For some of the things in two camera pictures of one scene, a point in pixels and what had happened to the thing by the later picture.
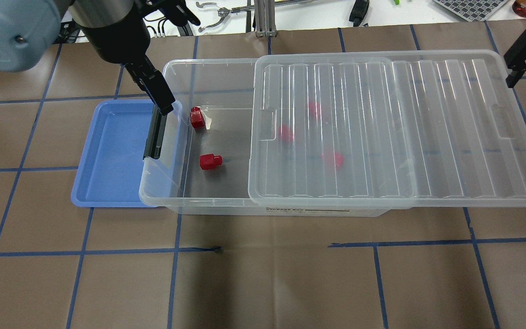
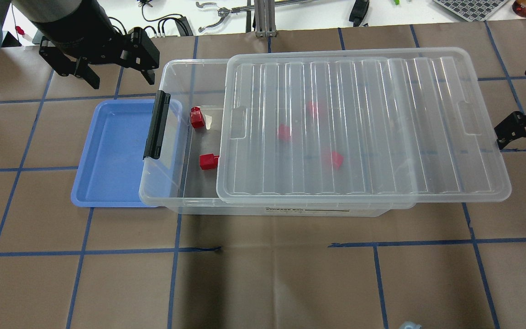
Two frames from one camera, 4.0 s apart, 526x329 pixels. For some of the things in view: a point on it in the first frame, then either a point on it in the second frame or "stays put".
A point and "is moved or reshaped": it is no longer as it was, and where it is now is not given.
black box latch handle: (153, 146) stays put
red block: (208, 161) stays put
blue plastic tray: (111, 171) stays put
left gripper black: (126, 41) -> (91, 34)
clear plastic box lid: (435, 129) is moved or reshaped
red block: (196, 117) stays put
